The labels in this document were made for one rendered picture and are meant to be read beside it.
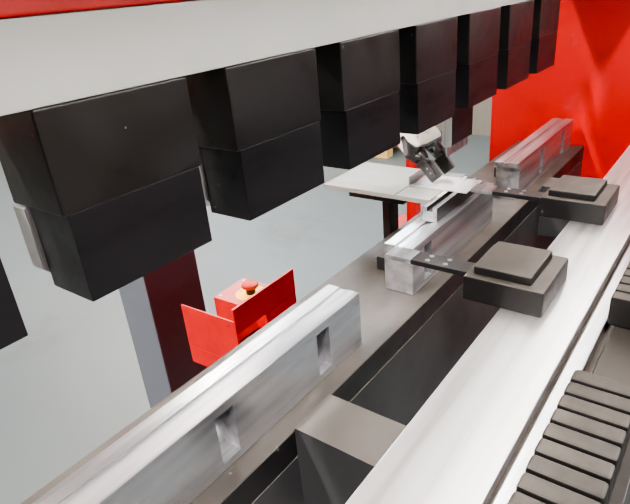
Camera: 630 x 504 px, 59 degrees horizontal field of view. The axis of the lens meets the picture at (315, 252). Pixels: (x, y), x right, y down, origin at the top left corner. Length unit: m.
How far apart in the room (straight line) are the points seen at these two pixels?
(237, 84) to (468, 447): 0.43
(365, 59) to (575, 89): 1.27
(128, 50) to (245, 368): 0.42
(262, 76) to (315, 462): 0.49
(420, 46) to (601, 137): 1.16
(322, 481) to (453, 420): 0.25
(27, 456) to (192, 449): 1.67
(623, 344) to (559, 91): 1.35
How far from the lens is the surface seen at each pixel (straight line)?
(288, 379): 0.78
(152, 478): 0.66
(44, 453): 2.31
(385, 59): 0.83
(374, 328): 0.96
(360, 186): 1.25
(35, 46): 0.47
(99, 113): 0.50
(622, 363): 0.72
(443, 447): 0.60
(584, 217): 1.10
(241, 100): 0.60
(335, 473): 0.78
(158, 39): 0.53
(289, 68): 0.66
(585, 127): 2.00
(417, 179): 1.26
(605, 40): 1.95
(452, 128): 1.13
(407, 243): 1.03
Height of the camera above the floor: 1.40
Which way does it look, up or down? 25 degrees down
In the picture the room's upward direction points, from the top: 5 degrees counter-clockwise
